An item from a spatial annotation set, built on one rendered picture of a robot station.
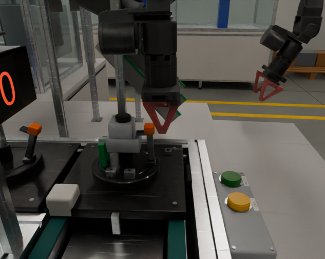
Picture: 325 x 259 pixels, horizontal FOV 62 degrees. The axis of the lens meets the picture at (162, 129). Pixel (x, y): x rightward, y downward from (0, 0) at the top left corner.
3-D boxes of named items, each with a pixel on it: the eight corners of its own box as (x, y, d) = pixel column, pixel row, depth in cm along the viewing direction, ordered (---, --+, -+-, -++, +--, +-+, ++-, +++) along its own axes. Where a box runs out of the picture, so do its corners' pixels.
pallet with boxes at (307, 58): (327, 70, 570) (332, 50, 553) (346, 80, 498) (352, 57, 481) (268, 69, 582) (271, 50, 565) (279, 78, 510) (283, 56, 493)
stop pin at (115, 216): (121, 229, 48) (120, 211, 46) (120, 234, 47) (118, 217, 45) (113, 229, 48) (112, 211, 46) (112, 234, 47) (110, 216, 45)
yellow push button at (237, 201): (246, 200, 51) (247, 191, 50) (251, 215, 47) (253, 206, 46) (224, 199, 51) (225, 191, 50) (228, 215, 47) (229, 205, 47)
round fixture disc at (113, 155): (161, 154, 63) (161, 146, 62) (158, 192, 50) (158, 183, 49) (101, 152, 63) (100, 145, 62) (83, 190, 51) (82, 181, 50)
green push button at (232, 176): (237, 178, 57) (239, 170, 56) (242, 190, 54) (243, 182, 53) (218, 178, 57) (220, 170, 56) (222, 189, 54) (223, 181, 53)
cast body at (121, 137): (141, 142, 56) (140, 111, 53) (139, 153, 52) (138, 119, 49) (101, 142, 57) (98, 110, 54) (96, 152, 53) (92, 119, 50)
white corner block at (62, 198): (81, 200, 51) (79, 183, 49) (74, 218, 47) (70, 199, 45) (57, 200, 51) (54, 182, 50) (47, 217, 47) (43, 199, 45)
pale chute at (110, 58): (176, 108, 86) (187, 99, 84) (169, 124, 74) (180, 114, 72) (113, 40, 81) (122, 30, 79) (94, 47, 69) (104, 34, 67)
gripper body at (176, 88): (140, 103, 45) (138, 57, 42) (146, 86, 54) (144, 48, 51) (179, 102, 45) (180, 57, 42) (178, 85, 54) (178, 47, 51)
